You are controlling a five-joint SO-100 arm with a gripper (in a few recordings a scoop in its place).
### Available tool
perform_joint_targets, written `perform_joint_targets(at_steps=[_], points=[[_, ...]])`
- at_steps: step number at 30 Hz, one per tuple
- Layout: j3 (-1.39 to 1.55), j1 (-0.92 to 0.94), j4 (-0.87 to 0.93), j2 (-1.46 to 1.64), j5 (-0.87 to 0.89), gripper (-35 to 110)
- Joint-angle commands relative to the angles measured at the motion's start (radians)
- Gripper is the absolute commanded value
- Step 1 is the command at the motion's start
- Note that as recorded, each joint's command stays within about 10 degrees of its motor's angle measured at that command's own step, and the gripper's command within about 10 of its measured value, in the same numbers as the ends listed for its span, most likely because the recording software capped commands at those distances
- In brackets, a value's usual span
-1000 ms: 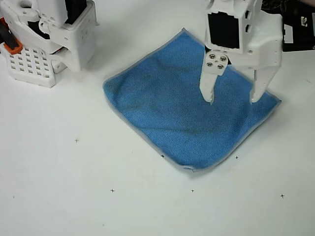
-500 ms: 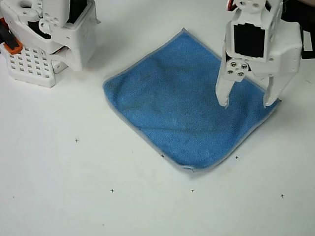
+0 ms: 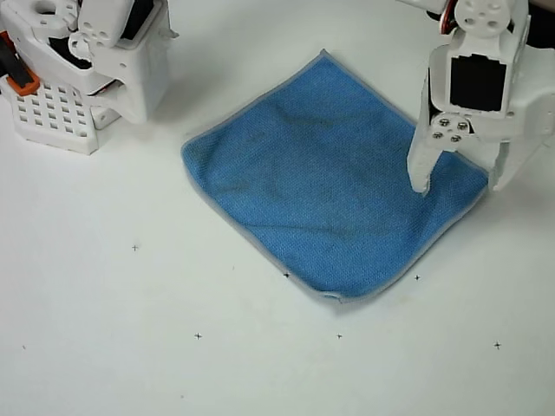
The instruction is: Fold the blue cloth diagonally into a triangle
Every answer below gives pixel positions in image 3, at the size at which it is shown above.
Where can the orange and black clamp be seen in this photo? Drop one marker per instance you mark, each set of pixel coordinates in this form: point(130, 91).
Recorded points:
point(19, 73)

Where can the blue microfibre cloth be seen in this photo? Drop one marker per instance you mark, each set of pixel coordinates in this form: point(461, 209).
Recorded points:
point(321, 186)

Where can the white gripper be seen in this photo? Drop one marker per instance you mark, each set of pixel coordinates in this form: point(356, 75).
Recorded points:
point(449, 131)

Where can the white perforated base block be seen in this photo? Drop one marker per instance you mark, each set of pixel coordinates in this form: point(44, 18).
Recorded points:
point(47, 121)

